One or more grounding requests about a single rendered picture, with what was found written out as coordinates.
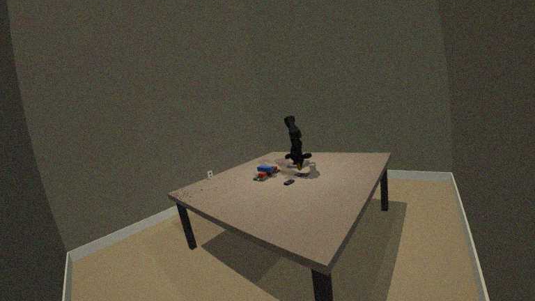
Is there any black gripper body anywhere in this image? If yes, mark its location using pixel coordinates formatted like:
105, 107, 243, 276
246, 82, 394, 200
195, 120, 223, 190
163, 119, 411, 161
285, 147, 311, 159

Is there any blue rectangular block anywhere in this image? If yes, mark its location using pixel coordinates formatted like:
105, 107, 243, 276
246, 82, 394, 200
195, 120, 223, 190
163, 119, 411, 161
257, 166, 274, 173

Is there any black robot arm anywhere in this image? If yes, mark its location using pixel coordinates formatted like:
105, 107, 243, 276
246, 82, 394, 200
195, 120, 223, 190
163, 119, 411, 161
284, 116, 302, 159

